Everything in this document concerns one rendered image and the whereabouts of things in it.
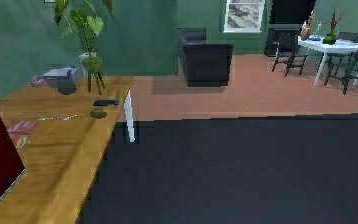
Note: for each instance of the white round dining table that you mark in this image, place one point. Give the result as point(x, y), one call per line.
point(328, 46)

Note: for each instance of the dark grey rounded statue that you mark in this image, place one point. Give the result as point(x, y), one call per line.
point(66, 86)

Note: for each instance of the dark red laptop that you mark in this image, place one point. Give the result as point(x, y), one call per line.
point(0, 160)

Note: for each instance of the green house plant in pot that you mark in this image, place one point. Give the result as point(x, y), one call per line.
point(88, 36)

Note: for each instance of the black dining chair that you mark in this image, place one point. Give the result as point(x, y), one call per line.
point(288, 50)
point(355, 68)
point(348, 36)

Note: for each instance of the brown potato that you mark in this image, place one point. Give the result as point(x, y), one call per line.
point(98, 113)

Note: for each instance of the black remote control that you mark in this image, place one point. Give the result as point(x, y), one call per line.
point(105, 102)

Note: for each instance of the blue plate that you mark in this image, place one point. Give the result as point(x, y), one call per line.
point(314, 38)

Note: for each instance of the green vase with red twigs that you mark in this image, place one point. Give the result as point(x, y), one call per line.
point(330, 33)

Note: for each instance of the wooden table with white legs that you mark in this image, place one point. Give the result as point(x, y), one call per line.
point(63, 156)

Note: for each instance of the grey box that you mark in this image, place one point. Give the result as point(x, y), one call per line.
point(58, 74)

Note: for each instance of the silver fork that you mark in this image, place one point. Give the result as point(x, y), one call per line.
point(58, 117)

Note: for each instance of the white framed window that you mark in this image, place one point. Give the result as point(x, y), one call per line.
point(244, 15)

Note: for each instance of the pink cloth lump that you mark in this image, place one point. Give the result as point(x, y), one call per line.
point(37, 81)

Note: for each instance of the black cabinet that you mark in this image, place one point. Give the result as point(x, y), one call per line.
point(282, 20)

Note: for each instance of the red and white magazine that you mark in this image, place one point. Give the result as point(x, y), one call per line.
point(20, 130)

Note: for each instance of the brown bottle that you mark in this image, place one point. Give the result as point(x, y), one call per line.
point(306, 31)

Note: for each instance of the black sofa armchair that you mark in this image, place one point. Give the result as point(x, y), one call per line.
point(205, 60)

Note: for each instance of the pale green glass vase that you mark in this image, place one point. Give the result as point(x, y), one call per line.
point(318, 29)

